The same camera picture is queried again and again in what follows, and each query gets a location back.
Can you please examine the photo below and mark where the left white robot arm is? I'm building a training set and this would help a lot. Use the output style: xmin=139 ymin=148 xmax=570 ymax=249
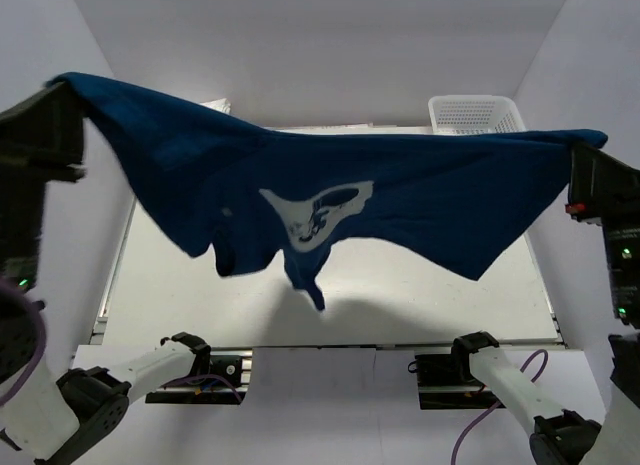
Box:
xmin=1 ymin=82 xmax=212 ymax=464

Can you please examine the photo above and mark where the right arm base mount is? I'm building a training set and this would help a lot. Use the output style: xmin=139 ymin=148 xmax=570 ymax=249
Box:
xmin=407 ymin=331 xmax=499 ymax=411

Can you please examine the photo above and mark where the blue polo t-shirt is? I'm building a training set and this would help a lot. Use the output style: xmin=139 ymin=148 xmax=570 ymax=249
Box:
xmin=61 ymin=72 xmax=607 ymax=310

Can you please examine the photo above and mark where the white plastic mesh basket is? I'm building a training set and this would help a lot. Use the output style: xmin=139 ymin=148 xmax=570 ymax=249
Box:
xmin=428 ymin=95 xmax=526 ymax=136

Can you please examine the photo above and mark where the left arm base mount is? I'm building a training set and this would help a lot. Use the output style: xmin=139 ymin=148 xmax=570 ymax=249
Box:
xmin=145 ymin=332 xmax=251 ymax=405

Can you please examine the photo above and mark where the white t-shirt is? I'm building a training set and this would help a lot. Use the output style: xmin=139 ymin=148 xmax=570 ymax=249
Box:
xmin=202 ymin=98 xmax=231 ymax=114

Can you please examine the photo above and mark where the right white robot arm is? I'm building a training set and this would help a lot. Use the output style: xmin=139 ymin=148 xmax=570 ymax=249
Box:
xmin=451 ymin=143 xmax=639 ymax=464

